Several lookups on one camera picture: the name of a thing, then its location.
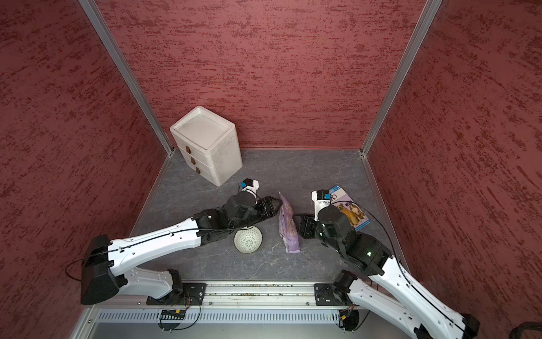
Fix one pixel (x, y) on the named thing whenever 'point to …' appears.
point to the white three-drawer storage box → (209, 145)
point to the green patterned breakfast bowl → (248, 241)
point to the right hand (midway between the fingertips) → (297, 221)
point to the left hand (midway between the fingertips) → (277, 209)
